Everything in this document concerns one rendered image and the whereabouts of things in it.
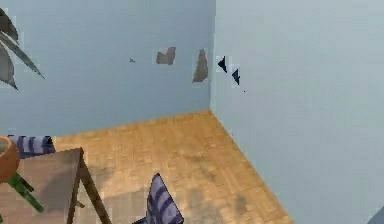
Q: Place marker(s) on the brown wooden table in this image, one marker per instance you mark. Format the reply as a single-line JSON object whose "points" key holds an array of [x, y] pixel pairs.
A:
{"points": [[50, 186]]}

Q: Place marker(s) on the green plant pot stand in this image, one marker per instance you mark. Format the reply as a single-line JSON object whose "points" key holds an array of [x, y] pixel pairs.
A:
{"points": [[23, 191]]}

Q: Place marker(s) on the grey house plant leaves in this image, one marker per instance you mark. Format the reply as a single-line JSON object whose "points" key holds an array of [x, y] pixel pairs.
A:
{"points": [[7, 63]]}

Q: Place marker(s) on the orange plant pot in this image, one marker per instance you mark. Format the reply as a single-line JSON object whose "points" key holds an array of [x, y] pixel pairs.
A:
{"points": [[6, 160]]}

